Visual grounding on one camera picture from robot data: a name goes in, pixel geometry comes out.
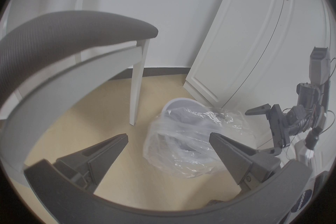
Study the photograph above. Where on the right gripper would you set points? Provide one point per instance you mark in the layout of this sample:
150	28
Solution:
280	128

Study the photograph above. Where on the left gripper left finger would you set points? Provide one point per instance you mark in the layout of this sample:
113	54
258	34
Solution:
99	162

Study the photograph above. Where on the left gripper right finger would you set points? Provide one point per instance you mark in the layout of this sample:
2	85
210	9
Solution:
241	165

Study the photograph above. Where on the clear plastic bag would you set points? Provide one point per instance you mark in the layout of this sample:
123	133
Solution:
236	123

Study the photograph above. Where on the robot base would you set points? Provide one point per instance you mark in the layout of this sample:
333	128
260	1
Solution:
301	200

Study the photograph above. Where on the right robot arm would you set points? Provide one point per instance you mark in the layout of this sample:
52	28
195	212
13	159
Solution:
319	68

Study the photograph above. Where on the white trash bin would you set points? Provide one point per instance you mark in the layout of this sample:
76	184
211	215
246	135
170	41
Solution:
183	103

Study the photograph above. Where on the white wardrobe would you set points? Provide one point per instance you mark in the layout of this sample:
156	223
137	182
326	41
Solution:
249	34

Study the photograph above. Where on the grey cushioned white chair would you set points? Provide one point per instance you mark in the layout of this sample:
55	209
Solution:
65	34

